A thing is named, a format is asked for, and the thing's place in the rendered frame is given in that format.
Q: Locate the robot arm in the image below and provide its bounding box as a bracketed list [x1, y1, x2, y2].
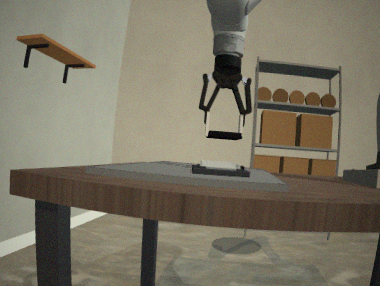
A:
[207, 0, 380, 170]

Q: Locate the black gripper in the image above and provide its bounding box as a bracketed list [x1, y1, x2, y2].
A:
[199, 54, 252, 137]

